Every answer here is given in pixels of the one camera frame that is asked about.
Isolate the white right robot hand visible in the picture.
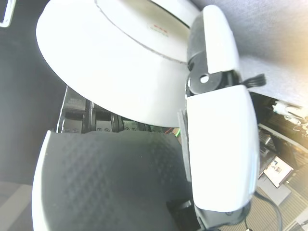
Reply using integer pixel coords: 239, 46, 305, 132
31, 4, 262, 231

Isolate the white plug connector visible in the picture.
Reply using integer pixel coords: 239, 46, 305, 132
273, 101, 304, 121

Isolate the small screen black frame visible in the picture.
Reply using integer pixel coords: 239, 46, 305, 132
262, 155, 295, 189

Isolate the black cable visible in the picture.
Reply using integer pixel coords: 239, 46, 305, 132
254, 192, 284, 231

